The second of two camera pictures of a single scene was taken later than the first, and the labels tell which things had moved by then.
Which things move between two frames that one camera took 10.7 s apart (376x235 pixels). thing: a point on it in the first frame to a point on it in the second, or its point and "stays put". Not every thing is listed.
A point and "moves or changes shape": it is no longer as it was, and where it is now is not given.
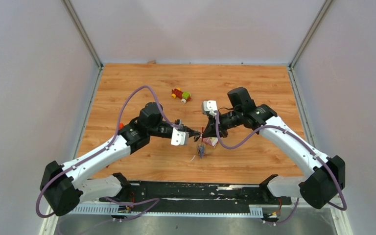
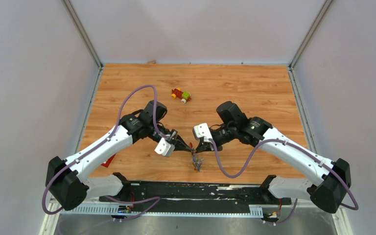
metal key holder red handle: x=201 y=147 moves or changes shape
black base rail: x=144 y=194 stays put
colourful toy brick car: x=184 y=96 stays put
